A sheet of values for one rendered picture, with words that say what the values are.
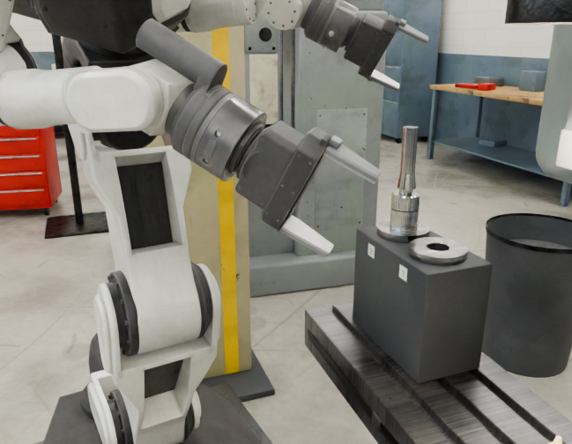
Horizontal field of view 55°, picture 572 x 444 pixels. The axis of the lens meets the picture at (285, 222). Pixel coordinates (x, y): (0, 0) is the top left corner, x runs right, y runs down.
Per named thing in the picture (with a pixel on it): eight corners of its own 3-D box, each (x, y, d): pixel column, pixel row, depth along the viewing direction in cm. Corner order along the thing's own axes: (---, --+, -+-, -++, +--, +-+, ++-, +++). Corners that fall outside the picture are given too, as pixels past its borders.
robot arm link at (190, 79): (182, 173, 59) (96, 118, 60) (225, 144, 68) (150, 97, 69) (219, 81, 53) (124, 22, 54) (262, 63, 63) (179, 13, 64)
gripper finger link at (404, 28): (426, 46, 101) (396, 30, 100) (427, 40, 103) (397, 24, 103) (430, 38, 100) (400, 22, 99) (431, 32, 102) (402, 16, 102)
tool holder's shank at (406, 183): (401, 189, 96) (405, 124, 92) (419, 192, 94) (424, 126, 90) (392, 193, 93) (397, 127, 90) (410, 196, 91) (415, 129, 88)
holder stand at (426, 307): (417, 385, 86) (427, 266, 79) (351, 320, 105) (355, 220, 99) (479, 369, 90) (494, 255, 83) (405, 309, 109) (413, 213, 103)
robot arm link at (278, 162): (265, 246, 59) (174, 186, 60) (295, 211, 67) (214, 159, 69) (319, 151, 53) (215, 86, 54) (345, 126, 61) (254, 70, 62)
